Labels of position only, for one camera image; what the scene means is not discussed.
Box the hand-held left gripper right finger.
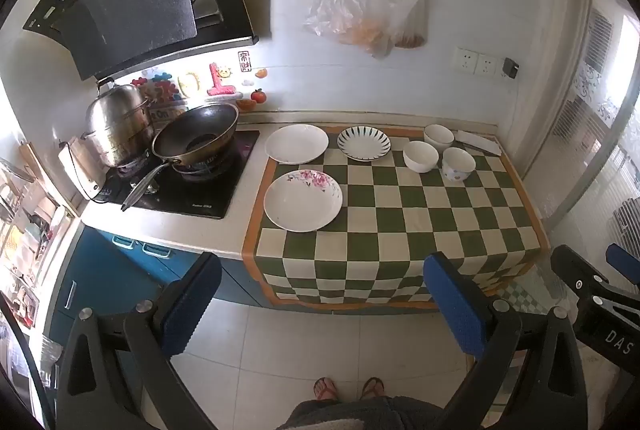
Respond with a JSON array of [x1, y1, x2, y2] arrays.
[[422, 251, 588, 430]]

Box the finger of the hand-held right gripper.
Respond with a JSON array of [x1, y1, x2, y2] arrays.
[[606, 243, 640, 271], [550, 245, 640, 311]]

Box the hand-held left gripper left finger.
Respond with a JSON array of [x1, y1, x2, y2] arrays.
[[55, 252, 223, 430]]

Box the floral white bowl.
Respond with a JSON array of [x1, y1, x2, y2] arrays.
[[441, 147, 477, 183]]

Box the blue kitchen cabinet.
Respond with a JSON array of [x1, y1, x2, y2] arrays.
[[50, 227, 273, 361]]

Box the green white checkered cloth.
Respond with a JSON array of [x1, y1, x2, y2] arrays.
[[242, 125, 551, 311]]

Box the black gas stove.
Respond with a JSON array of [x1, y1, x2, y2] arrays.
[[92, 130, 261, 219]]

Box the person's right foot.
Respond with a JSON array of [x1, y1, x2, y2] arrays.
[[360, 376, 386, 401]]

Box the person's foot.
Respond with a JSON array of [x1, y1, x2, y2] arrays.
[[312, 376, 341, 403], [360, 376, 386, 401]]

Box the person's grey shorts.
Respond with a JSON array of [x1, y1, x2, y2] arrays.
[[277, 397, 446, 430]]

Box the pink floral white plate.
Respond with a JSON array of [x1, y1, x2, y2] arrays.
[[263, 170, 344, 232]]

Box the sliding glass door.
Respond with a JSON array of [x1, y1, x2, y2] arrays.
[[520, 0, 640, 261]]

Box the person's left foot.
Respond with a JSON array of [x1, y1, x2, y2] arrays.
[[312, 376, 341, 403]]

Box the white folded cloth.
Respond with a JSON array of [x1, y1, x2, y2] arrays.
[[457, 130, 502, 157]]

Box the dark wok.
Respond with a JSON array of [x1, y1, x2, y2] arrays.
[[121, 102, 240, 212]]

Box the cluttered storage shelf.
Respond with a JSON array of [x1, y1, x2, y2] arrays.
[[0, 155, 76, 361]]

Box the black striped white plate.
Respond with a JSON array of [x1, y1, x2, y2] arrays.
[[337, 126, 392, 162]]

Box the plain white plate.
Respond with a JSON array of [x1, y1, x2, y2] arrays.
[[264, 124, 330, 165]]

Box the steel steamer pot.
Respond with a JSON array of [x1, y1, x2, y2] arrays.
[[80, 82, 156, 169]]

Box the colourful letters wall sticker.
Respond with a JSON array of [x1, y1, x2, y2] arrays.
[[131, 67, 182, 111]]

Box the white wall socket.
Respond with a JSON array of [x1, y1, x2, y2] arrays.
[[475, 52, 499, 78], [454, 48, 478, 74]]

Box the red figure wall sticker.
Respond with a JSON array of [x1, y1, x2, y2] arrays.
[[206, 62, 237, 98]]

